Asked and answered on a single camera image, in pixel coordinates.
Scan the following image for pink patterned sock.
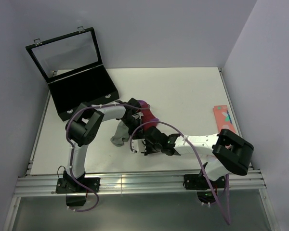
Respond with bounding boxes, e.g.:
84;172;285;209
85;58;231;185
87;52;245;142
213;105;236;133

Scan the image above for grey-green ankle sock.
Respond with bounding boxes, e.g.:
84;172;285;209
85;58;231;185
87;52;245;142
110;121;130;147

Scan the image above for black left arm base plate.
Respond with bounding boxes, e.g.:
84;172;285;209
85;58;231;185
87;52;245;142
55;178;100;194

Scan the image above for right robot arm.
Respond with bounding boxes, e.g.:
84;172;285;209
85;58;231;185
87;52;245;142
144;127;254;188

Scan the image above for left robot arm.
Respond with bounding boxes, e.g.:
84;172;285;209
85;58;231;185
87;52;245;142
63;98;150;192

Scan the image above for maroon sock with orange cuff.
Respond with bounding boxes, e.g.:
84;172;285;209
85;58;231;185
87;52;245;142
138;100;159;131

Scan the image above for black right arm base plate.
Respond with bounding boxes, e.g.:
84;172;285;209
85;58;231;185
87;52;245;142
183;174;226;191

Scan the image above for black display case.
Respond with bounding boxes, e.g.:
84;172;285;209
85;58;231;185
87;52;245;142
26;27;119;121

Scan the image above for aluminium frame rail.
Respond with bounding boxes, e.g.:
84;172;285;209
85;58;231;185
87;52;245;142
13;170;266;197

